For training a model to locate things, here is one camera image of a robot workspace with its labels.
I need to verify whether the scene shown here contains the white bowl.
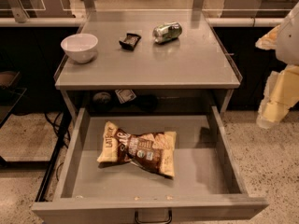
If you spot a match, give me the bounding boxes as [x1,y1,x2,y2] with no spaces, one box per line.
[61,34,98,63]

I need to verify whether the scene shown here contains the white label packet under counter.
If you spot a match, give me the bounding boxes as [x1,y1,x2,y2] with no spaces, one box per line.
[115,90,136,104]

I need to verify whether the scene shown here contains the grey counter cabinet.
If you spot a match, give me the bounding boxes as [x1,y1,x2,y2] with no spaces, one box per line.
[56,9,241,111]

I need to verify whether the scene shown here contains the small black snack packet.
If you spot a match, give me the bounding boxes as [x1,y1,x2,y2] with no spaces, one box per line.
[119,33,141,51]

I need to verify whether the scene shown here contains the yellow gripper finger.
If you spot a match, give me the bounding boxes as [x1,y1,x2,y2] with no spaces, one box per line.
[256,65,299,129]
[255,25,279,50]

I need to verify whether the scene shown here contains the white rail behind counter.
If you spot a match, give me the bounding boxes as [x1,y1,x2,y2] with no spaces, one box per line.
[0,18,85,27]

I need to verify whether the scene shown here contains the brown chip bag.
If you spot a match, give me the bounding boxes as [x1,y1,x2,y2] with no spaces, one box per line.
[97,121,177,177]

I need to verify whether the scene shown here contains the black cables on floor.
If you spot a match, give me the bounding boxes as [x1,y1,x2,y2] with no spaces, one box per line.
[43,110,72,149]

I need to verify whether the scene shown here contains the green soda can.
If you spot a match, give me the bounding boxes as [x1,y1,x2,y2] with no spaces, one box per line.
[152,22,182,44]

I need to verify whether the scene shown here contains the grey open drawer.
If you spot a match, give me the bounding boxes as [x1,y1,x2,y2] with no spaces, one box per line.
[32,107,268,224]

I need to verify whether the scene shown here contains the dark round object under counter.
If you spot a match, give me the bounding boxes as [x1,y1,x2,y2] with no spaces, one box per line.
[93,91,111,106]

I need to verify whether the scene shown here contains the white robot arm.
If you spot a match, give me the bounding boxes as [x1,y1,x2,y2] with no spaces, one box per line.
[255,3,299,129]

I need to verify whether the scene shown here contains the black drawer handle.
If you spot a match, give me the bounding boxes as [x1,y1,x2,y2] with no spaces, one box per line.
[135,210,173,224]

